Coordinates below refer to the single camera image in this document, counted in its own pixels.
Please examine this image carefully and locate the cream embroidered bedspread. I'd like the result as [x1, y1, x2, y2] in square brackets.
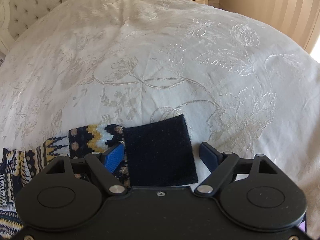
[1, 0, 319, 237]

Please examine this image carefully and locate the patterned knit sweater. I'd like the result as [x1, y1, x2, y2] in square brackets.
[1, 115, 198, 239]

